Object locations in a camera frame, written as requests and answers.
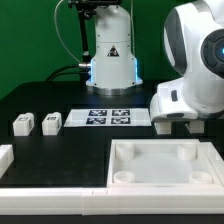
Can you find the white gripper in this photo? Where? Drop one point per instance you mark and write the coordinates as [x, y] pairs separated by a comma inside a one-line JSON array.
[[168, 103]]

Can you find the white square table top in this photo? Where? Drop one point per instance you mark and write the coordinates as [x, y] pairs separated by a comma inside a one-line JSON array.
[[164, 163]]

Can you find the black camera stand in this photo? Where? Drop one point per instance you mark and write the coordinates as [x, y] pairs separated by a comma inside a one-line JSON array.
[[86, 9]]

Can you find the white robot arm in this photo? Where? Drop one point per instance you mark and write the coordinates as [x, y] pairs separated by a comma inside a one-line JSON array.
[[194, 44]]

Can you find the white U-shaped fence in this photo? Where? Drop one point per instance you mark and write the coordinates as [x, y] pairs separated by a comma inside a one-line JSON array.
[[193, 199]]

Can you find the white sheet with markers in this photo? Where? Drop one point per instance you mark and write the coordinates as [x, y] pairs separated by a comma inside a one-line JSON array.
[[108, 117]]

